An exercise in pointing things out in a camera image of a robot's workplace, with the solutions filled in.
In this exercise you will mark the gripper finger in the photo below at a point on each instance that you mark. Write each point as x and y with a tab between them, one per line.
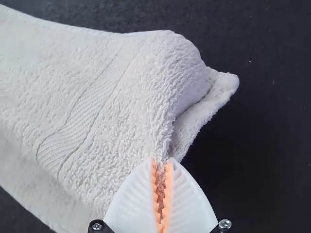
131	208
189	208

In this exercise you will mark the pale towel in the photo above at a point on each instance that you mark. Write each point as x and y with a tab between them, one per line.
97	97

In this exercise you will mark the black mat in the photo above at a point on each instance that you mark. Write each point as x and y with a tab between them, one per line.
267	121

